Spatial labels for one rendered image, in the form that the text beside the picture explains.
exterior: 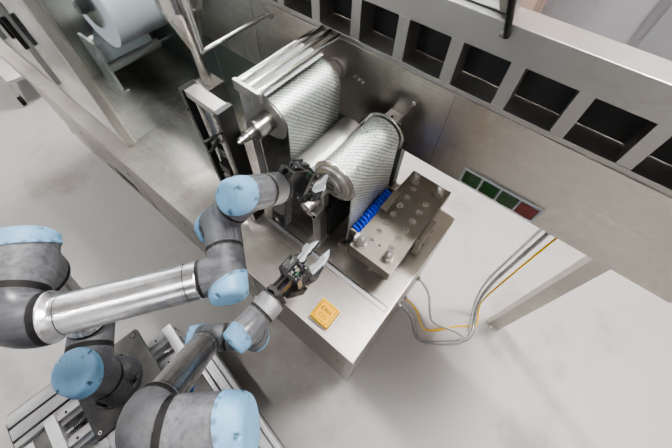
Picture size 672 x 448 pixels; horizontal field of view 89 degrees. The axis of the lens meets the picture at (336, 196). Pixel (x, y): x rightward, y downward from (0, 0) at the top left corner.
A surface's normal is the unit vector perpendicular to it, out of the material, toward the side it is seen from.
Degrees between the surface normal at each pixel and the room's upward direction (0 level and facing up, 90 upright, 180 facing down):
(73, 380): 7
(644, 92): 90
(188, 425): 8
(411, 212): 0
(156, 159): 0
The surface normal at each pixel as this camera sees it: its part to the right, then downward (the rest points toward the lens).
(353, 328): 0.02, -0.55
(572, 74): -0.63, 0.64
